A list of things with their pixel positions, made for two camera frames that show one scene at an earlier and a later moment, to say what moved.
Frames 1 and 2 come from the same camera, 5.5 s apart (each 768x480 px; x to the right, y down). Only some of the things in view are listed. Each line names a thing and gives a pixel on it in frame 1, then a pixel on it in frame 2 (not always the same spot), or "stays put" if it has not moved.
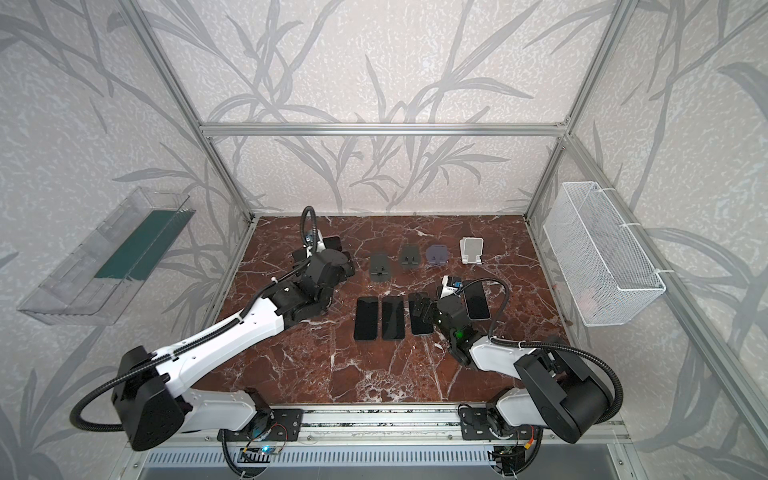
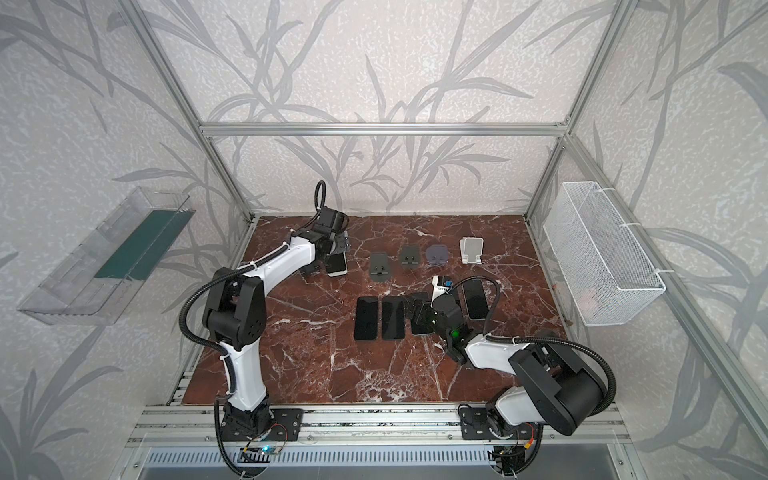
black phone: [366, 318] stays put
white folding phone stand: [471, 250] stays put
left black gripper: [330, 248] → [335, 250]
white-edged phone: [476, 302] stays put
